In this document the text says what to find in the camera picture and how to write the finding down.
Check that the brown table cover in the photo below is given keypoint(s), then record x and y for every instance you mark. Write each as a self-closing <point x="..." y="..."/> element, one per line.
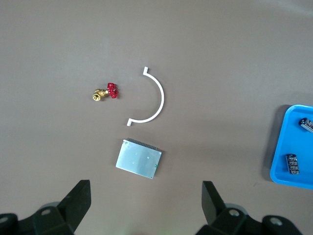
<point x="220" y="61"/>

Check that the silver metal power supply box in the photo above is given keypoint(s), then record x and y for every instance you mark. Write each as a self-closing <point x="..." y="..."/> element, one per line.
<point x="138" y="159"/>

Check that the brass valve red handwheel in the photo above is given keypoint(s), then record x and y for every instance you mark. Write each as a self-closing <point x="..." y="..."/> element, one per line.
<point x="113" y="91"/>

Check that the blue plastic tray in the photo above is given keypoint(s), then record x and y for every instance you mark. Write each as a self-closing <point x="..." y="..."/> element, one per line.
<point x="303" y="151"/>

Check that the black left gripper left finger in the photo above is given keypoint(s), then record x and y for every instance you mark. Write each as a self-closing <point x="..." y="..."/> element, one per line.
<point x="78" y="195"/>

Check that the black printed capacitor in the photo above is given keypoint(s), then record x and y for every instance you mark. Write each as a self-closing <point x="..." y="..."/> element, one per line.
<point x="306" y="124"/>

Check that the dark brown capacitor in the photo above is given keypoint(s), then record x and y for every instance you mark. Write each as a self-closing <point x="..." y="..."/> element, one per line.
<point x="292" y="164"/>

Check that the white semicircular plastic clamp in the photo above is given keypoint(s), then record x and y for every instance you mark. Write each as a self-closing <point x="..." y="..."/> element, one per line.
<point x="145" y="71"/>

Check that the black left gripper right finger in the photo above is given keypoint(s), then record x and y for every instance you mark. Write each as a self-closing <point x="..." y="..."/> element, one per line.
<point x="210" y="198"/>

